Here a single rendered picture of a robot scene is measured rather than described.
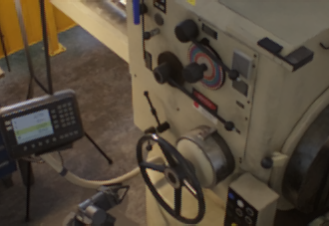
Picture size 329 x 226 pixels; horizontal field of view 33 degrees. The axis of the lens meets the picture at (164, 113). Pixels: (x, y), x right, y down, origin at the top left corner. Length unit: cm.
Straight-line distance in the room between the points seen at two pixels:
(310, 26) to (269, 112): 29
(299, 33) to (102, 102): 275
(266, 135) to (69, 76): 290
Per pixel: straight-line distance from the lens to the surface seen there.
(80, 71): 461
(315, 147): 198
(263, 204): 194
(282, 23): 176
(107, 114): 418
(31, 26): 464
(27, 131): 241
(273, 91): 174
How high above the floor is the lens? 286
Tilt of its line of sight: 43 degrees down
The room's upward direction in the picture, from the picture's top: straight up
